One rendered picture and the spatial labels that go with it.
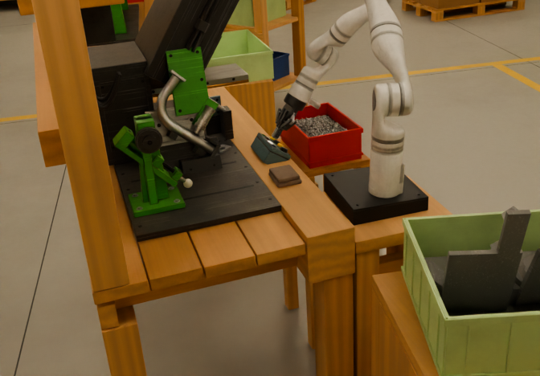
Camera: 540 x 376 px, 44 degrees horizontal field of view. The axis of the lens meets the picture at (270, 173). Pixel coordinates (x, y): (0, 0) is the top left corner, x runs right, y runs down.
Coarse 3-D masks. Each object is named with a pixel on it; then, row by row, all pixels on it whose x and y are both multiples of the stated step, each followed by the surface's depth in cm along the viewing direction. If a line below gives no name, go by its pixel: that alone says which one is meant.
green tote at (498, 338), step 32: (416, 224) 168; (448, 224) 168; (480, 224) 168; (416, 256) 154; (416, 288) 158; (448, 320) 131; (480, 320) 131; (512, 320) 131; (448, 352) 135; (480, 352) 135; (512, 352) 135
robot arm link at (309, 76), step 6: (330, 54) 219; (336, 54) 220; (330, 60) 220; (336, 60) 221; (306, 66) 222; (324, 66) 222; (330, 66) 221; (300, 72) 223; (306, 72) 221; (312, 72) 220; (318, 72) 221; (324, 72) 221; (300, 78) 222; (306, 78) 221; (312, 78) 221; (318, 78) 222; (306, 84) 221; (312, 84) 222
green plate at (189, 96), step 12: (192, 48) 212; (168, 60) 211; (180, 60) 212; (192, 60) 213; (180, 72) 212; (192, 72) 214; (204, 72) 215; (180, 84) 213; (192, 84) 214; (204, 84) 215; (180, 96) 214; (192, 96) 215; (204, 96) 216; (180, 108) 214; (192, 108) 215
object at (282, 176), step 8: (272, 168) 207; (280, 168) 207; (288, 168) 207; (272, 176) 206; (280, 176) 202; (288, 176) 201; (296, 176) 201; (280, 184) 201; (288, 184) 201; (296, 184) 202
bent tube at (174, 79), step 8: (176, 72) 208; (168, 80) 210; (176, 80) 209; (184, 80) 209; (168, 88) 209; (160, 96) 209; (168, 96) 210; (160, 104) 209; (160, 112) 209; (160, 120) 210; (168, 120) 210; (168, 128) 211; (176, 128) 211; (184, 128) 213; (184, 136) 212; (192, 136) 213; (200, 144) 214; (208, 144) 215; (208, 152) 216
